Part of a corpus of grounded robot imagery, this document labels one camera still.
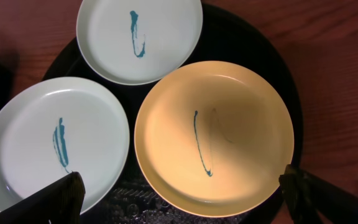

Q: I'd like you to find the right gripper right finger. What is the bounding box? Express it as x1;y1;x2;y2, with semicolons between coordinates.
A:
279;164;358;223

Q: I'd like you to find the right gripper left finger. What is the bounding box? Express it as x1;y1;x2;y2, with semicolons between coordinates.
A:
0;172;85;224

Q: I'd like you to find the white plate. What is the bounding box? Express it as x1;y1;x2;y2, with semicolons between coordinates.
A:
0;77;130;212
76;0;203;85

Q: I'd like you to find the yellow plate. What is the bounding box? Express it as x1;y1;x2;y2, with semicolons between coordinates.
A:
134;61;295;217

